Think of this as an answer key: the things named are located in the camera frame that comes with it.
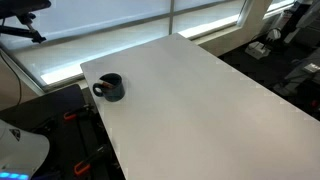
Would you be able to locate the thin black cable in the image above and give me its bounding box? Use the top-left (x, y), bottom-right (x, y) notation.
top-left (0, 49), bottom-right (23, 108)

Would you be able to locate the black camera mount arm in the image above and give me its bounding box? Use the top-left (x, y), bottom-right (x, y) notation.
top-left (0, 0), bottom-right (53, 44)

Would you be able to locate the orange marker pen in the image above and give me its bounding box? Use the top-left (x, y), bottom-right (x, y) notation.
top-left (99, 79), bottom-right (116, 90)

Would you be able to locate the dark blue ceramic mug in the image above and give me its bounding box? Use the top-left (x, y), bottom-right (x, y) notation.
top-left (92, 72), bottom-right (126, 103)

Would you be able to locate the black side table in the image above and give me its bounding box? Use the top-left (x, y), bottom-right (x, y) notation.
top-left (0, 83), bottom-right (126, 180)

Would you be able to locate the grey equipment stand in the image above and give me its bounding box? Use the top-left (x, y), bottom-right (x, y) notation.
top-left (273, 48), bottom-right (320, 98)

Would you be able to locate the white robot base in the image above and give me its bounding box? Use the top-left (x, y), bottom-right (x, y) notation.
top-left (0, 118), bottom-right (51, 180)

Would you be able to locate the orange-handled black clamp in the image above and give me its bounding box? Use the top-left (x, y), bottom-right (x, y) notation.
top-left (73, 144), bottom-right (112, 177)
top-left (63, 104), bottom-right (95, 122)

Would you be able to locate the round white headset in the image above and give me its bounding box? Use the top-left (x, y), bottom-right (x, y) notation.
top-left (265, 27), bottom-right (283, 43)

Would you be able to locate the white box device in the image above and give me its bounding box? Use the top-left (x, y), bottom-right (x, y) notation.
top-left (244, 41), bottom-right (271, 61)

